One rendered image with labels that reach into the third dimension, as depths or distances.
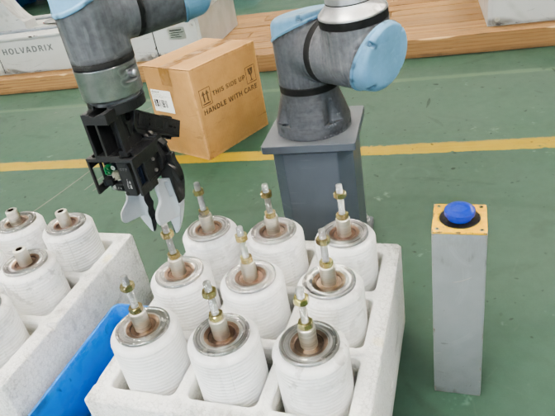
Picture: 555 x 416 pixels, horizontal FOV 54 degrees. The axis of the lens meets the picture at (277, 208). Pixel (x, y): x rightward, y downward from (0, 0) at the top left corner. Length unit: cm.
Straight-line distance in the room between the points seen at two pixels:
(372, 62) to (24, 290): 68
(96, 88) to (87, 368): 52
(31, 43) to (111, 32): 247
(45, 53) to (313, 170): 222
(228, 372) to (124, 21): 44
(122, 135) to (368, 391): 44
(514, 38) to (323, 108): 151
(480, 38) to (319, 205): 147
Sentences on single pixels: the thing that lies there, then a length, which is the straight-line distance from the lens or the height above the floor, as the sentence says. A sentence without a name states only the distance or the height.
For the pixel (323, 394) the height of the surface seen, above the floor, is 21.
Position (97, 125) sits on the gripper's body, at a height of 53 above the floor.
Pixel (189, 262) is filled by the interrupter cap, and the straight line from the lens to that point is 87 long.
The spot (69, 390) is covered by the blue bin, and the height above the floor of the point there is 9.
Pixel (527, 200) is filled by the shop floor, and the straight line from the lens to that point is 142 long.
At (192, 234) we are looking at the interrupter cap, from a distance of 94.
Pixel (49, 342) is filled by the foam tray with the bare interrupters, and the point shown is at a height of 16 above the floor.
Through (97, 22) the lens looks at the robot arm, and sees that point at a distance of 67.
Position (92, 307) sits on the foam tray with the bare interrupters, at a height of 14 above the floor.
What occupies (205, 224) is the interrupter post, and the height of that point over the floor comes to 27.
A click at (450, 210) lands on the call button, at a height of 33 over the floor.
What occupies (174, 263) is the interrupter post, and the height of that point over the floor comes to 28.
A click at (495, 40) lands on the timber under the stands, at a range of 246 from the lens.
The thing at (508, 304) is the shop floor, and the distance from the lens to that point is 112.
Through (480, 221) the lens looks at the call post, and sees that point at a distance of 77.
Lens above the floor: 74
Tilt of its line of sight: 31 degrees down
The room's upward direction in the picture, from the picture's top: 11 degrees counter-clockwise
